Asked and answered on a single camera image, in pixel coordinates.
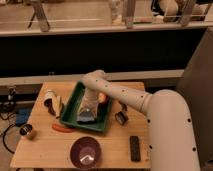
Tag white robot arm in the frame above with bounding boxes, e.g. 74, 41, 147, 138
82, 70, 201, 171

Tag metal can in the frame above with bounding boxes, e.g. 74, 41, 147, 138
19, 124, 36, 140

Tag purple bowl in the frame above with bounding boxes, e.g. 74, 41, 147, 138
70, 136, 101, 170

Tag banana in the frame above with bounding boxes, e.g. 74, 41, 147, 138
53, 96, 63, 118

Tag wooden table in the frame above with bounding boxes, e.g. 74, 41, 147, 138
10, 82, 150, 169

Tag black cable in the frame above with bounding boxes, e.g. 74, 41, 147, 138
1, 113, 18, 155

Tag blue box on floor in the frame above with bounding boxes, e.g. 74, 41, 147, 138
15, 108, 31, 126

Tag white cup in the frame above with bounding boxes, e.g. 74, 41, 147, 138
44, 89, 57, 108

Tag grey cabinet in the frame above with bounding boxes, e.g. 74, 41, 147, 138
176, 27, 213, 171

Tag small black clamp device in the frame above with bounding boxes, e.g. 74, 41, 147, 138
115, 103, 129, 125

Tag blue sponge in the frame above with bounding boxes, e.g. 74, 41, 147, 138
77, 108, 95, 123

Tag green plastic tray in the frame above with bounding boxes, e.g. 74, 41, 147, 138
60, 82, 112, 132

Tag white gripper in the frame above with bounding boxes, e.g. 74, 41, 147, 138
78, 88, 99, 115

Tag orange carrot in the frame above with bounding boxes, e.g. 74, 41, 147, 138
52, 124, 75, 133

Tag black remote control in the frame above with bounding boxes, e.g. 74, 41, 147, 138
129, 136, 141, 162

